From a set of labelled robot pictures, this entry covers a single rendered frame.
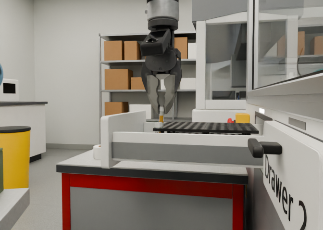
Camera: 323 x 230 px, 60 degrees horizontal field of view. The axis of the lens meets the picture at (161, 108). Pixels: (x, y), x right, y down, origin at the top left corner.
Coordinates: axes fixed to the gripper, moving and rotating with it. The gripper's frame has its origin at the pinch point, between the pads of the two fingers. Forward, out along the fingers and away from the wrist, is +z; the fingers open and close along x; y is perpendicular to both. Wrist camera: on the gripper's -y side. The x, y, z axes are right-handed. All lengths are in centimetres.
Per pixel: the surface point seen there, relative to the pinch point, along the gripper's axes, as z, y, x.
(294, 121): 0.5, -25.7, -22.6
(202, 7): -49, 85, -3
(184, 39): -92, 375, 45
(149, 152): 8.8, -7.5, 1.0
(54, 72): -51, 407, 295
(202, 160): 10.0, -7.6, -9.8
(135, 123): 4.4, 9.4, 9.3
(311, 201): 5.8, -39.0, -20.8
